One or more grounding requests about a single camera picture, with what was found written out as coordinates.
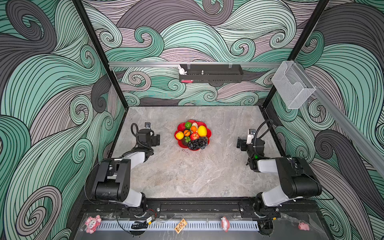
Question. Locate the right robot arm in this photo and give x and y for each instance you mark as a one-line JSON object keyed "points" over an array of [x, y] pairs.
{"points": [[296, 178]]}

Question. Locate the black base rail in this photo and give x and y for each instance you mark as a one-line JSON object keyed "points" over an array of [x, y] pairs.
{"points": [[244, 207]]}

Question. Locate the green fake lime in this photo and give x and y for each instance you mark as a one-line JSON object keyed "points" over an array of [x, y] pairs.
{"points": [[188, 125]]}

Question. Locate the pink pig figurine right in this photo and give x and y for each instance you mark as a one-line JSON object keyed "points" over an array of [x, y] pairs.
{"points": [[303, 226]]}

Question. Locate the red flower-shaped fruit bowl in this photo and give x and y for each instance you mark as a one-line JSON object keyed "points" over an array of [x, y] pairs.
{"points": [[181, 127]]}

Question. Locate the pink figurine middle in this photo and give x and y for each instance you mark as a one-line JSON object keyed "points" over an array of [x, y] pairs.
{"points": [[225, 224]]}

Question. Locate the aluminium wall rail right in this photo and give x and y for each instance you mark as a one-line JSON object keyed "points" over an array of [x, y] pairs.
{"points": [[351, 111]]}

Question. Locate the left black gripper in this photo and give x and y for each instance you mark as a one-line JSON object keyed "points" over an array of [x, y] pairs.
{"points": [[154, 140]]}

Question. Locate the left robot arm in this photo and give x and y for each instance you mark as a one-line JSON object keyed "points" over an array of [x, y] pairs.
{"points": [[112, 183]]}

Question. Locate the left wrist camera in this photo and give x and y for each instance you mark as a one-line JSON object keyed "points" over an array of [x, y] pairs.
{"points": [[147, 125]]}

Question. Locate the red wrinkled fake pepper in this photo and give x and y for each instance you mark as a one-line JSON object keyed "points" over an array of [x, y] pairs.
{"points": [[194, 136]]}

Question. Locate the aluminium wall rail back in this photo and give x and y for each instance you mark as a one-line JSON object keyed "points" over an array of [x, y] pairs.
{"points": [[167, 64]]}

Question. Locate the large yellow fake lemon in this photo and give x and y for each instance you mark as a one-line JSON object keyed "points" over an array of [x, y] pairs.
{"points": [[202, 131]]}

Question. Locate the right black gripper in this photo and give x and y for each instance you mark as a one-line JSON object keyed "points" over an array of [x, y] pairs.
{"points": [[243, 142]]}

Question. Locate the black wall shelf tray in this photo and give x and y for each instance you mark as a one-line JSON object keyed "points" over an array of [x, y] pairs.
{"points": [[212, 74]]}

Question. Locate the pink plush toy left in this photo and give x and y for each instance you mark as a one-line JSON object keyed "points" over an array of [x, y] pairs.
{"points": [[92, 223]]}

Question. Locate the clear acrylic wall box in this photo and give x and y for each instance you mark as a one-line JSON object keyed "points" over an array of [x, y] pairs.
{"points": [[293, 84]]}

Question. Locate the wooden tag sign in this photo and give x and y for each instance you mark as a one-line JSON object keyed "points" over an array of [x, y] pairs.
{"points": [[180, 226]]}

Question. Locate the small yellow fake lemon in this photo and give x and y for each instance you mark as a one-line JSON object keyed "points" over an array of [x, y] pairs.
{"points": [[179, 135]]}

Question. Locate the black fake grape bunch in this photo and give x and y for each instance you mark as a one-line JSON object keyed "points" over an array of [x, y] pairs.
{"points": [[198, 144]]}

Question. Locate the aluminium wall rail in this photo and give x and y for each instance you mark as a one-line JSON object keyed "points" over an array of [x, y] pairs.
{"points": [[167, 64], [351, 111]]}

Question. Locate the white rabbit figurine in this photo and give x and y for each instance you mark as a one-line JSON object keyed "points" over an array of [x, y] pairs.
{"points": [[182, 71]]}

